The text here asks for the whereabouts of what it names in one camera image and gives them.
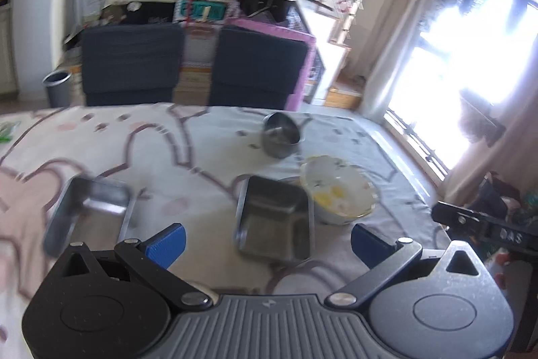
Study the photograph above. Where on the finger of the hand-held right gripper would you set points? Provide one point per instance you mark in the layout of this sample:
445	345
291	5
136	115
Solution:
456	216

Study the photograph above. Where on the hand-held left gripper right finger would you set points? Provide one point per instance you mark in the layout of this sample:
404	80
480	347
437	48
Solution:
370	245

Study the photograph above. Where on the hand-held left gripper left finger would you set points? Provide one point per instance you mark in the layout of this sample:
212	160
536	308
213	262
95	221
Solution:
166	245

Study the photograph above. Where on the white floral ceramic bowl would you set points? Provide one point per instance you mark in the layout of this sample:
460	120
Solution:
340	190

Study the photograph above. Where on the square steel container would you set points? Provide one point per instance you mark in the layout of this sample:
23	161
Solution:
273	224
96	199

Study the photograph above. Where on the small round steel bowl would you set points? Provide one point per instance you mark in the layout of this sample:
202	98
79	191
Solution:
280	136

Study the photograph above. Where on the printed cartoon tablecloth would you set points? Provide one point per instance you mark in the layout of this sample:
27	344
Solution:
168	157

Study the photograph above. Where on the wooden step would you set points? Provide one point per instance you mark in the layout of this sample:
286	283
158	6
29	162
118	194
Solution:
342	97

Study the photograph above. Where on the dark grey chair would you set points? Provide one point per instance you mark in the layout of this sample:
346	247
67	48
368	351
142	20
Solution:
132	60
256	66

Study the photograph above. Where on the beige curtain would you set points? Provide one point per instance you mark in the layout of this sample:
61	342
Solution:
399	35

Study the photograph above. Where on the grey trash bin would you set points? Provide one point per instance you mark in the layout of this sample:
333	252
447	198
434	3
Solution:
56	90

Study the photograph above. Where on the green packet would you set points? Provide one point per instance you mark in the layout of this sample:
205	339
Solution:
8	131

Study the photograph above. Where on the black cardboard box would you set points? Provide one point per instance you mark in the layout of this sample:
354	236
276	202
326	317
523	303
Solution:
143	13

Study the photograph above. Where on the teal sign plate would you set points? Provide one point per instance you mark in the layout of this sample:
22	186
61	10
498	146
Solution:
201	10

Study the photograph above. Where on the window guard rail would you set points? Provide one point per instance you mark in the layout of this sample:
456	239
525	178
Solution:
420	144

